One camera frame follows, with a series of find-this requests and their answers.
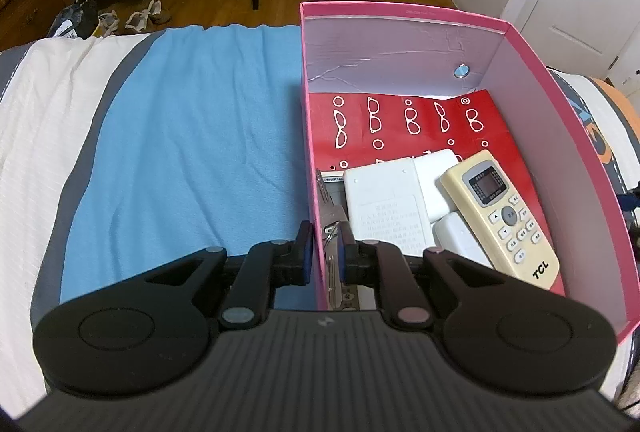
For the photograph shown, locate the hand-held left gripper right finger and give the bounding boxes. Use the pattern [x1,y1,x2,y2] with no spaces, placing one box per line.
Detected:
[336,227,506,331]

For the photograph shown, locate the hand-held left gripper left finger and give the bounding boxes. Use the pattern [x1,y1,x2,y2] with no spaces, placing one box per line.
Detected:
[145,221,317,333]

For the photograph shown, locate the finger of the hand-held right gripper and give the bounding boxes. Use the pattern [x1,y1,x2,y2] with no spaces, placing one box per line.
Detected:
[620,181,640,214]

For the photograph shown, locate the key bunch with ring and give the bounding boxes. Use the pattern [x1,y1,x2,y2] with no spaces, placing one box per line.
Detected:
[315,168,352,310]

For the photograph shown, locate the large white power adapter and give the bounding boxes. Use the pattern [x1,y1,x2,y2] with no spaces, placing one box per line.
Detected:
[342,157,437,259]

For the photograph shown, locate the white cube box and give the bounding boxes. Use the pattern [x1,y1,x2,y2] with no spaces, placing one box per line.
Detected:
[431,211,496,271]

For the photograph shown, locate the cream remote control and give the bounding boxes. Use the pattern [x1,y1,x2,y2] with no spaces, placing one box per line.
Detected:
[439,149,564,292]

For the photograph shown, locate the pink cardboard box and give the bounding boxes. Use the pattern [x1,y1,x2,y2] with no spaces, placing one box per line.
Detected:
[299,1,634,348]

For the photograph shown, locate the red paper with glasses print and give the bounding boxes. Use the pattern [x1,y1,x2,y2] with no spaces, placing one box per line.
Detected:
[305,88,568,298]

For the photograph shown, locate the striped printed blanket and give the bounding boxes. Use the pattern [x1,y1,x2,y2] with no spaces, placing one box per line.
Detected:
[0,24,640,413]

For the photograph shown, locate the black bag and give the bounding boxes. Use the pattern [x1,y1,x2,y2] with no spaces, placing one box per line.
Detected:
[51,0,101,41]

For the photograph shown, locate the wooden dresser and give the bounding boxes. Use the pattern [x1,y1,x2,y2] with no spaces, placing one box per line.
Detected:
[0,0,74,53]

